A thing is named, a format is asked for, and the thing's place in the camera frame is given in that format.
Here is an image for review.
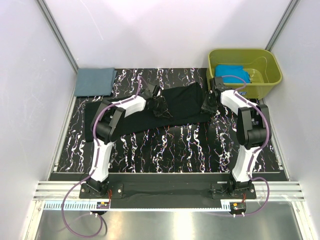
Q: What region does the silver aluminium frame rail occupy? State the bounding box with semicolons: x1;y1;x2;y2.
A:
33;181;305;202

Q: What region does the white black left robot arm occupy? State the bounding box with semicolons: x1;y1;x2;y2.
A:
82;84;172;198

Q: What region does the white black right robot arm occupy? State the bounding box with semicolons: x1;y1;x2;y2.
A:
201;76;272;198

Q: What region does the left rear frame post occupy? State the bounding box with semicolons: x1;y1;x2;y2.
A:
35;0;79;74

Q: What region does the right rear frame post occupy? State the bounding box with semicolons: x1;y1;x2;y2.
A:
265;0;300;52

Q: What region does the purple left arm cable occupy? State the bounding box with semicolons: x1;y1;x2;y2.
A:
61;76;108;238

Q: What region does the black t shirt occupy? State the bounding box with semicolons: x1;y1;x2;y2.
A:
84;82;213;143

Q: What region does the blue t shirt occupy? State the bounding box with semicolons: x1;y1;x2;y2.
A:
214;64;251;84

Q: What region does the folded grey t shirt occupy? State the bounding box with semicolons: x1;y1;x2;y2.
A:
74;68;117;97

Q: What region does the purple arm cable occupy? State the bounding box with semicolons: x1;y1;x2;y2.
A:
207;74;272;217
61;76;108;238

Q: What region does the frame post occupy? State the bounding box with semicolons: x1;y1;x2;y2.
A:
265;0;300;52
35;0;79;74

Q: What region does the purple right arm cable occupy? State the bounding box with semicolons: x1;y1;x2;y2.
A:
207;74;272;217

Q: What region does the white slotted cable duct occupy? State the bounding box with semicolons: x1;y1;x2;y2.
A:
43;199;247;212

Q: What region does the olive green plastic tub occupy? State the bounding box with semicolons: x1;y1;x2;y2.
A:
206;48;283;100

